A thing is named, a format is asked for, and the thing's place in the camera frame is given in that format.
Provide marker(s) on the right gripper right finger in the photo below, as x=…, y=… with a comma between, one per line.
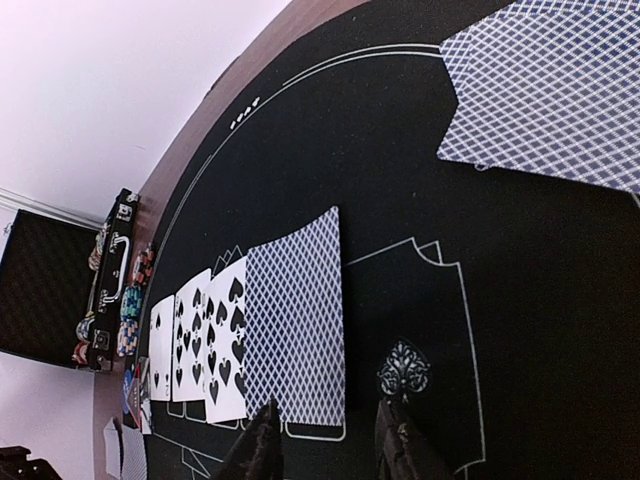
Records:
x=401, y=450

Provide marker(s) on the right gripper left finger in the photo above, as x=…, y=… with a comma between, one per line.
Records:
x=257, y=453

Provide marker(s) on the nine of spades card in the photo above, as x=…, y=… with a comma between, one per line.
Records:
x=188, y=370

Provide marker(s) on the ten of spades card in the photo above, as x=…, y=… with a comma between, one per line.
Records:
x=224, y=314

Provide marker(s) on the blue small blind button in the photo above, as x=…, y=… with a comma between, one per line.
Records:
x=127, y=391

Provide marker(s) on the two of spades card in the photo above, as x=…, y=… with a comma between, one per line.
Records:
x=160, y=349

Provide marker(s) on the green fifty chip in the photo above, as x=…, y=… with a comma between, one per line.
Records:
x=131, y=302

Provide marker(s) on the dealt card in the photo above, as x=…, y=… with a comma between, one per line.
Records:
x=134, y=463
x=530, y=36

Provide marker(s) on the red triangle marker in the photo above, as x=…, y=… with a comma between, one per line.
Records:
x=141, y=407

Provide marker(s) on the leftover cards on table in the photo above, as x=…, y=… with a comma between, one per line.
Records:
x=119, y=442

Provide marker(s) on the round black poker mat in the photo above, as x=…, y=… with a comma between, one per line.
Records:
x=521, y=291

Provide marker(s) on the chips in case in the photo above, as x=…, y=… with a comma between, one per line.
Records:
x=80, y=355

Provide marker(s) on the black poker set case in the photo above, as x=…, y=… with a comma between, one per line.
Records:
x=45, y=285

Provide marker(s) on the chrome case handle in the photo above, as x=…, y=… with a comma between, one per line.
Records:
x=113, y=272

